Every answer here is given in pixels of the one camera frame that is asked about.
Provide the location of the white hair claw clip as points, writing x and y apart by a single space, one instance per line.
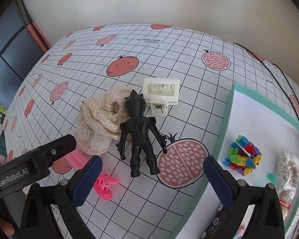
162 97

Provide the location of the black toy figure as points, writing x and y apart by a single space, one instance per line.
139 134

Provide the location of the pink post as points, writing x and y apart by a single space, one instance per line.
39 38

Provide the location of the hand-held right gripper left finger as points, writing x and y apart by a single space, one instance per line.
87 180

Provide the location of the bag of white beads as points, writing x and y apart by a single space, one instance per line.
285 169

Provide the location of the dark glass window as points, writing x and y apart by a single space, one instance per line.
12 49

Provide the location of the hot pink hair clip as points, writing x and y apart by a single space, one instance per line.
106 186

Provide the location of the red snack packet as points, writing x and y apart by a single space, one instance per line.
284 204

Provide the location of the pomegranate print tablecloth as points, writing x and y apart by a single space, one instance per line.
189 59

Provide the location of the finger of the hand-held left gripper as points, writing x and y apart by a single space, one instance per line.
59 147

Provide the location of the cream lace scrunchie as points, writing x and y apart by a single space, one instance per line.
94 122

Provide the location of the teal cardboard box tray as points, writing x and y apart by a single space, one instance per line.
259 119

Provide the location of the bundle of colourful clips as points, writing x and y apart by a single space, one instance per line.
241 156

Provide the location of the teal hair clip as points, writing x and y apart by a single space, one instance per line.
271 177

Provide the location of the black flat device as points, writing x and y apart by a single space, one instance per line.
215 221

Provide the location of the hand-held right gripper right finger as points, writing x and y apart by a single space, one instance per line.
219 184

